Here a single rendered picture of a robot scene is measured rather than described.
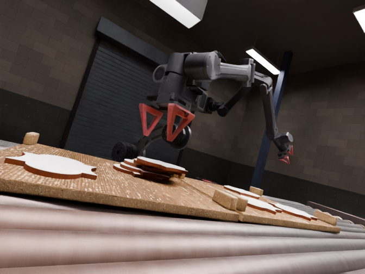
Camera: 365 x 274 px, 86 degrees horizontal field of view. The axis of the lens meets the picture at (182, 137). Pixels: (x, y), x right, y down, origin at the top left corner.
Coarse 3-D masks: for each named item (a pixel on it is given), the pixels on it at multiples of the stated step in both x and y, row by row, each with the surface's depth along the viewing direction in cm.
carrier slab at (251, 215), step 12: (192, 180) 68; (204, 192) 51; (240, 216) 39; (252, 216) 40; (264, 216) 42; (276, 216) 46; (288, 216) 51; (300, 228) 48; (312, 228) 50; (324, 228) 53; (336, 228) 56
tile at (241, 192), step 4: (224, 188) 72; (228, 188) 70; (232, 188) 73; (236, 188) 77; (236, 192) 69; (240, 192) 67; (244, 192) 70; (248, 192) 73; (248, 196) 68; (252, 196) 69; (256, 196) 68
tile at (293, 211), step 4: (272, 204) 61; (276, 204) 62; (280, 204) 65; (280, 208) 57; (284, 208) 58; (288, 208) 61; (292, 208) 64; (284, 212) 55; (288, 212) 55; (292, 212) 55; (296, 212) 57; (300, 212) 60; (304, 212) 63; (296, 216) 54; (300, 216) 55; (304, 216) 55; (308, 216) 55; (312, 216) 58; (316, 220) 58
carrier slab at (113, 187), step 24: (24, 144) 45; (0, 168) 24; (24, 192) 22; (48, 192) 23; (72, 192) 25; (96, 192) 26; (120, 192) 29; (144, 192) 33; (168, 192) 38; (192, 192) 45; (216, 216) 35
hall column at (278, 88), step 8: (288, 56) 516; (288, 64) 518; (280, 72) 522; (280, 80) 515; (280, 88) 509; (280, 96) 510; (264, 136) 508; (264, 144) 501; (264, 152) 495; (264, 160) 496; (256, 168) 500; (264, 168) 499; (256, 176) 493; (256, 184) 488
